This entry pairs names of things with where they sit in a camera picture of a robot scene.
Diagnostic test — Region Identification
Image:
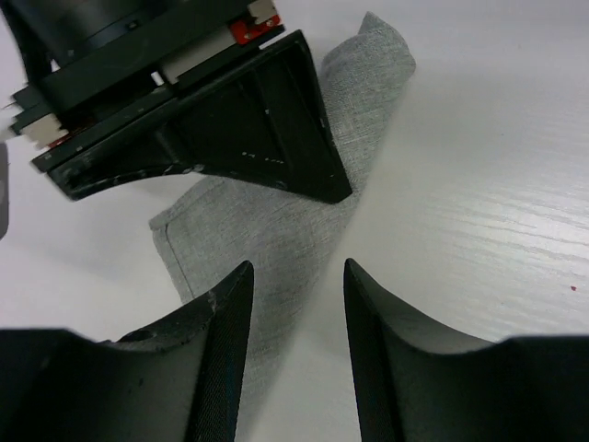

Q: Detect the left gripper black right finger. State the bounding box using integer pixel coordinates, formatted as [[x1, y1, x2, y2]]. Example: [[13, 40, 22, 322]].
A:
[[343, 259, 552, 441]]

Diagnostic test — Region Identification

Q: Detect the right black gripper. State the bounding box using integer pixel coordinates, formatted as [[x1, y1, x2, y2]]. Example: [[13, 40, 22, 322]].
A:
[[8, 1, 352, 204]]

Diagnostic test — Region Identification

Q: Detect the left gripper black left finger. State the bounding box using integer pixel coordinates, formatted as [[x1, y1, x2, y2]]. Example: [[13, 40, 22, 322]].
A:
[[27, 262, 254, 441]]

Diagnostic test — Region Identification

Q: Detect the grey cloth napkin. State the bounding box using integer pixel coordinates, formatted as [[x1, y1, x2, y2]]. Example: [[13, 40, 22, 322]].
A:
[[150, 13, 416, 424]]

